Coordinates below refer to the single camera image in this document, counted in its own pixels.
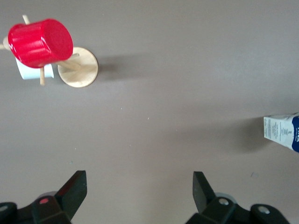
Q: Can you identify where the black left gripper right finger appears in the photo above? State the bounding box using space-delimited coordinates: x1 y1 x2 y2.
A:
185 171 291 224

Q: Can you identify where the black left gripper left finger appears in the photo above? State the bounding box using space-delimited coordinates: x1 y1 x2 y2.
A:
0 170 88 224

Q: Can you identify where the blue white milk carton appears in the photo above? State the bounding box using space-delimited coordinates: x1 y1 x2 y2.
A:
263 112 299 154

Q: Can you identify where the wooden mug tree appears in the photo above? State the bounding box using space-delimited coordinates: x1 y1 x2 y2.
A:
0 14 99 88

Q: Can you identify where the red plastic cup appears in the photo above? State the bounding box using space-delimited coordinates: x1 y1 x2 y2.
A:
7 18 74 69

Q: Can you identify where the small white cup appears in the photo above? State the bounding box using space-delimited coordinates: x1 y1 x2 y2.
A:
15 57 55 81

